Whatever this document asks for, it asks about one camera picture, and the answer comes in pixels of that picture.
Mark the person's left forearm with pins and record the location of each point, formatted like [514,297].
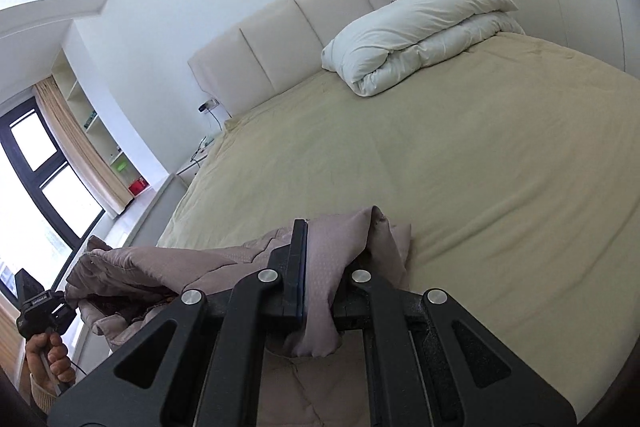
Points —
[42,394]

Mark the mauve hooded down coat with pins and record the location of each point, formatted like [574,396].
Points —
[325,267]

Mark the cream padded headboard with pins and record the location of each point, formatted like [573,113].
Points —
[280,47]

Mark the white folded duvet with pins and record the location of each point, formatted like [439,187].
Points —
[415,37]

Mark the white nightstand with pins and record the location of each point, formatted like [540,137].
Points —
[192,159]

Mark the wall socket with plug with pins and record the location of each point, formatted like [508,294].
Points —
[209,105]

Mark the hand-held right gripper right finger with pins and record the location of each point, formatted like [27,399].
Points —
[372,307]

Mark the bed with beige sheet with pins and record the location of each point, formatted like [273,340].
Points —
[450,157]

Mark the white bay window ledge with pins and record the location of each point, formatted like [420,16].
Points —
[150,217]

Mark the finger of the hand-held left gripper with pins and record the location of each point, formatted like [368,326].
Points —
[69,303]

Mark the beige curtain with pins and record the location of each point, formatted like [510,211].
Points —
[85,147]

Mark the black framed window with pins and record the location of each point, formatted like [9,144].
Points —
[37,187]

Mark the white built-in shelf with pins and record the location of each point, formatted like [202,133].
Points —
[85,97]

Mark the green item on shelf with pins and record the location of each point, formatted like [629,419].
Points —
[90,119]

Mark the green box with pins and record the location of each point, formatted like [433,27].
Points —
[119,165]

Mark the red box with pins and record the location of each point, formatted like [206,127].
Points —
[138,186]

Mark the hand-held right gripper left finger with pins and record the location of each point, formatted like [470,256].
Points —
[301,277]

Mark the person's left hand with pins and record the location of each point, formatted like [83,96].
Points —
[60,362]

